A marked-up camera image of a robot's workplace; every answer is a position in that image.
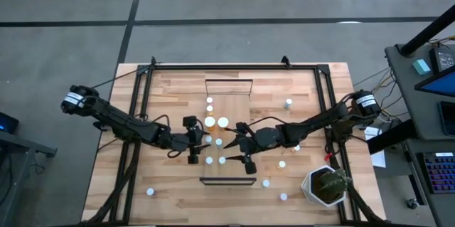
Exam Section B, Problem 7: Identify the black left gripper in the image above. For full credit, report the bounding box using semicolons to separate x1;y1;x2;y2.
177;115;211;165

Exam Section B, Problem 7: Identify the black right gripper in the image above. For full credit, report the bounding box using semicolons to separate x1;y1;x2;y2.
223;122;259;175

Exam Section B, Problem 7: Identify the large orange medicine bottle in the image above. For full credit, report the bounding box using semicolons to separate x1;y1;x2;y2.
203;115;217;131
216;116;230;131

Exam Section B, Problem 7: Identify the potted cactus in white pot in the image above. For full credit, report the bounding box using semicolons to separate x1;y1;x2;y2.
301;164;353;208

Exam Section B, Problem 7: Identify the white paper sheet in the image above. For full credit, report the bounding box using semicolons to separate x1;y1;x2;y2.
363;126;387;169

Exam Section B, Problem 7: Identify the black diagonal beam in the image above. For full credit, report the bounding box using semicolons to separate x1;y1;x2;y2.
365;119;417;156

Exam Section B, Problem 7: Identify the dark grey desk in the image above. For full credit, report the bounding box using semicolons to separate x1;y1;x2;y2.
0;111;58;227

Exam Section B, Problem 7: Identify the grey side desk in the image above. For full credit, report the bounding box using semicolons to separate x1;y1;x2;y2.
384;43;455;227

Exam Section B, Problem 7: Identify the black device with blue light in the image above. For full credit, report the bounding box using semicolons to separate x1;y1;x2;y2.
0;111;21;134

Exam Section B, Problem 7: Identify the small teal box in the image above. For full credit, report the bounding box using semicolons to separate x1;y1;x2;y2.
412;58;432;76

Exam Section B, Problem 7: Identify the keyboard with backlit keys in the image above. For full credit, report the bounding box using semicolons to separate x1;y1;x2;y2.
415;151;455;195

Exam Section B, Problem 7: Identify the black tablet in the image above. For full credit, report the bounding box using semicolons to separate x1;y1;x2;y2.
439;100;455;137

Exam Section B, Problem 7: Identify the blue lit screen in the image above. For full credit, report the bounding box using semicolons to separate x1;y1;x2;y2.
414;63;455;98

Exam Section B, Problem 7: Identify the black round pole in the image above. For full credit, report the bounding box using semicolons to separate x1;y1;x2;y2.
398;4;455;58

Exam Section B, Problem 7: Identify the black device box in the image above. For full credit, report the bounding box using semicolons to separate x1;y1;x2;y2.
429;46;455;73

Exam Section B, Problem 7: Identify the wooden shelf with black frame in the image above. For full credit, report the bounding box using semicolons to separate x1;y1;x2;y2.
198;78;257;186

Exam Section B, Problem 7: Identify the black aluminium table frame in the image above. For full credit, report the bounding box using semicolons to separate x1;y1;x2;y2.
82;55;387;227

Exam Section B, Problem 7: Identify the thin black tether cable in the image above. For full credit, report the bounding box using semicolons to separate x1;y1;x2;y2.
90;69;142;90

